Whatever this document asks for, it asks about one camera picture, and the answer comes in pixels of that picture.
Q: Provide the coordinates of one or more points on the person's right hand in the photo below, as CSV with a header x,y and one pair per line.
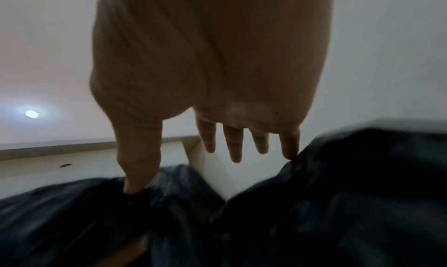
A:
x,y
209,53

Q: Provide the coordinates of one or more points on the black garbage bag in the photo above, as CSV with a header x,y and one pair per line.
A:
x,y
349,205

